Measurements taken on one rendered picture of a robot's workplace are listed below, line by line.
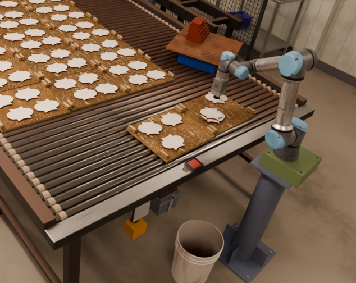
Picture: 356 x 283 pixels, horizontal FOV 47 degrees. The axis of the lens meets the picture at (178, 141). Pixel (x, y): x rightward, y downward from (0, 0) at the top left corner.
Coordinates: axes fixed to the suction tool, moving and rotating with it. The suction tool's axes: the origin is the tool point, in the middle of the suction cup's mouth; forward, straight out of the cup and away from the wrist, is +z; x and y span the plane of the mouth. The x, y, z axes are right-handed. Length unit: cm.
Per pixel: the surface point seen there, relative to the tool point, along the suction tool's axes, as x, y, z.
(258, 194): 49, 9, 42
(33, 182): -30, 115, 14
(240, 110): 10.6, -20.5, 12.6
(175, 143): 1.3, 42.3, 11.5
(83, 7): -172, -55, 14
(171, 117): -15.2, 23.7, 11.5
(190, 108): -13.9, 3.9, 12.6
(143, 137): -15, 51, 13
